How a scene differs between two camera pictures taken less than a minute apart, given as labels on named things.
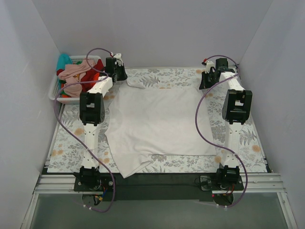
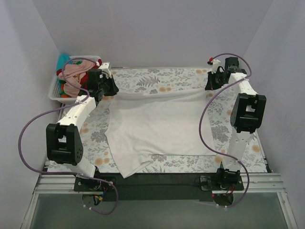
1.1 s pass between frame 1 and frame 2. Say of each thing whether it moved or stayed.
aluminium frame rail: stayed
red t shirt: stayed
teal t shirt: stayed
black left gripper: moved
